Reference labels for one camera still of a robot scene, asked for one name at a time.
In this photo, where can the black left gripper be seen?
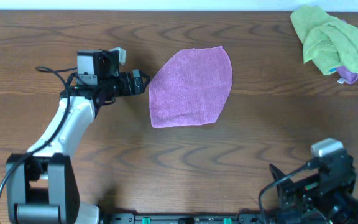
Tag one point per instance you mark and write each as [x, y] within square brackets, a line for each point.
[136, 82]

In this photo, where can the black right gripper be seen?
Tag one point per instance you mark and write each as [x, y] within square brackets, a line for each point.
[307, 191]

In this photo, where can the purple cloth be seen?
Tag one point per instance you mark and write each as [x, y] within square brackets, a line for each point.
[346, 76]
[191, 89]

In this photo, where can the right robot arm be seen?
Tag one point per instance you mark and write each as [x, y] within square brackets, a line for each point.
[347, 212]

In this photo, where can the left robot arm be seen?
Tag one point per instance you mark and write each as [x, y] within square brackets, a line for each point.
[40, 183]

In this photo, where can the green cloth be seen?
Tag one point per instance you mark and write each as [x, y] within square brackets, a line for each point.
[327, 41]

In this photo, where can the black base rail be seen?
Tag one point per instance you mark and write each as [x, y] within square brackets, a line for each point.
[130, 218]

